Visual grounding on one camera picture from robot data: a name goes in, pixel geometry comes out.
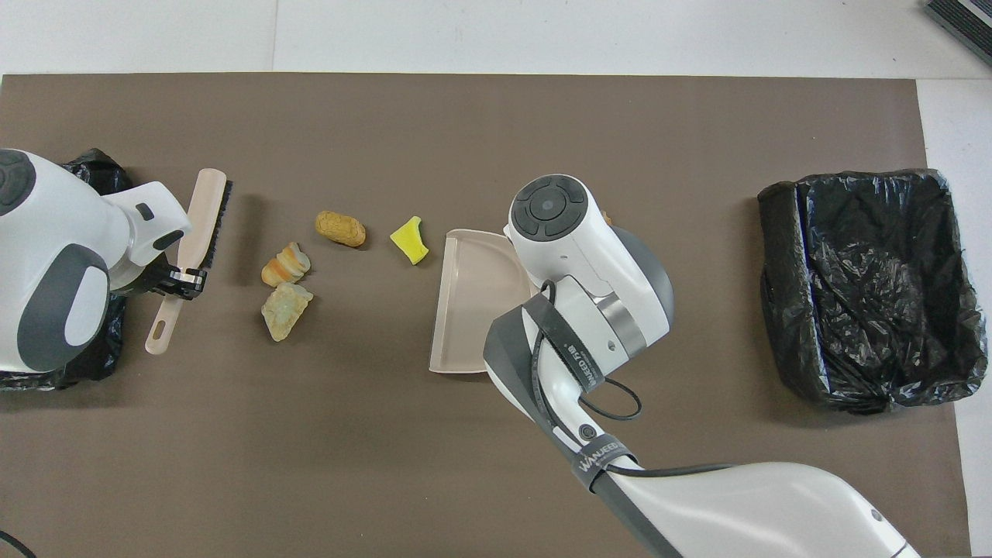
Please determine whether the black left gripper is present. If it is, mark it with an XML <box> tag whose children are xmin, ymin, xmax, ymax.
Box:
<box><xmin>116</xmin><ymin>256</ymin><xmax>208</xmax><ymax>301</ymax></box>

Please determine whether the beige hand brush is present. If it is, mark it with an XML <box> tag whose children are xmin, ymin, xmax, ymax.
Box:
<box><xmin>145</xmin><ymin>168</ymin><xmax>233</xmax><ymax>356</ymax></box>

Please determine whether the striped croissant piece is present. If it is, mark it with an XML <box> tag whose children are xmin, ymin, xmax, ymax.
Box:
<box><xmin>260</xmin><ymin>242</ymin><xmax>312</xmax><ymax>288</ymax></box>

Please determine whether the pale bread piece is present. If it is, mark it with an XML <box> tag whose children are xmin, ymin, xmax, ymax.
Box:
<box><xmin>261</xmin><ymin>282</ymin><xmax>315</xmax><ymax>343</ymax></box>

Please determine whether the brown bread roll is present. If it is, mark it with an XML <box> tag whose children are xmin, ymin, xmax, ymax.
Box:
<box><xmin>315</xmin><ymin>211</ymin><xmax>367</xmax><ymax>249</ymax></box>

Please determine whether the small yellow sponge piece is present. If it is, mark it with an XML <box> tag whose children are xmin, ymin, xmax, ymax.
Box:
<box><xmin>389</xmin><ymin>215</ymin><xmax>429</xmax><ymax>266</ymax></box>

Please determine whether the beige plastic dustpan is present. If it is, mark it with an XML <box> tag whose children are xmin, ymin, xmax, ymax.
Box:
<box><xmin>429</xmin><ymin>228</ymin><xmax>537</xmax><ymax>374</ymax></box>

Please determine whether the bin with black bag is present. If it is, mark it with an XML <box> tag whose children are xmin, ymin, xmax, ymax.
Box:
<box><xmin>0</xmin><ymin>149</ymin><xmax>134</xmax><ymax>391</ymax></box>
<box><xmin>757</xmin><ymin>169</ymin><xmax>989</xmax><ymax>415</ymax></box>

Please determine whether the brown table mat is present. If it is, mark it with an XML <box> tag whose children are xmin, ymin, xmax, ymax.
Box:
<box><xmin>0</xmin><ymin>74</ymin><xmax>971</xmax><ymax>558</ymax></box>

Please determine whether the dark ribbed device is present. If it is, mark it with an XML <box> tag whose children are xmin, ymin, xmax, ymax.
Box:
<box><xmin>924</xmin><ymin>0</ymin><xmax>992</xmax><ymax>67</ymax></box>

